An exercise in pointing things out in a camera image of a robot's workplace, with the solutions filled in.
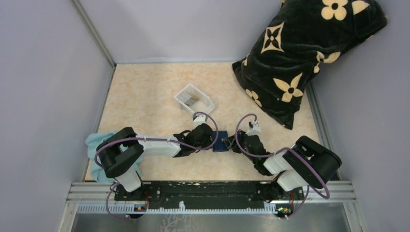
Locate aluminium corner post left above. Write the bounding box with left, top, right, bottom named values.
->
left=70, top=0, right=117, bottom=69

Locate aluminium side rail right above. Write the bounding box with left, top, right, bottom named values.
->
left=306, top=81, right=340, bottom=180

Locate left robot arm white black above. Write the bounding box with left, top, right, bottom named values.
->
left=94, top=112, right=218, bottom=200

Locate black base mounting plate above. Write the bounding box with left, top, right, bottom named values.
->
left=114, top=181, right=304, bottom=210

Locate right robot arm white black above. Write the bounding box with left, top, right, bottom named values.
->
left=222, top=121, right=342, bottom=199

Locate aluminium front rail frame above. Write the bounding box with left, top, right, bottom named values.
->
left=67, top=181, right=357, bottom=215

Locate grey card stack in box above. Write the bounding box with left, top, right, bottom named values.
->
left=177, top=91, right=199, bottom=106

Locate white plastic card box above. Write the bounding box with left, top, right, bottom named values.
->
left=174, top=84, right=216, bottom=120

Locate black floral patterned pillow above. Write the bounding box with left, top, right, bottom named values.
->
left=232, top=0, right=387, bottom=130

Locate light blue cloth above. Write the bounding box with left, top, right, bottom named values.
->
left=85, top=131, right=144, bottom=183

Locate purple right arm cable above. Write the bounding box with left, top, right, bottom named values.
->
left=234, top=114, right=331, bottom=220

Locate navy blue card holder wallet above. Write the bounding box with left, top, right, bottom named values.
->
left=212, top=130, right=229, bottom=153

